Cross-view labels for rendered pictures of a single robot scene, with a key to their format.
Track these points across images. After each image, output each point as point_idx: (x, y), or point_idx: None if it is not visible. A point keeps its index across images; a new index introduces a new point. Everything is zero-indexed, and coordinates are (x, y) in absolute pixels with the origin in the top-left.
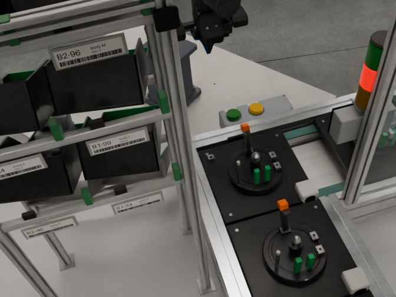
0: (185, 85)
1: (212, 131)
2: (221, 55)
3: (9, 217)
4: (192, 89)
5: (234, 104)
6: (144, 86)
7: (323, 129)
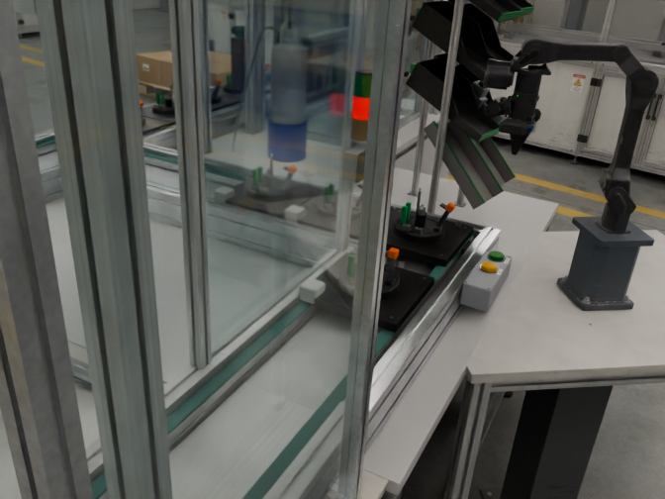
0: (579, 271)
1: (489, 244)
2: (647, 355)
3: (523, 203)
4: (582, 291)
5: (538, 316)
6: (426, 32)
7: (414, 272)
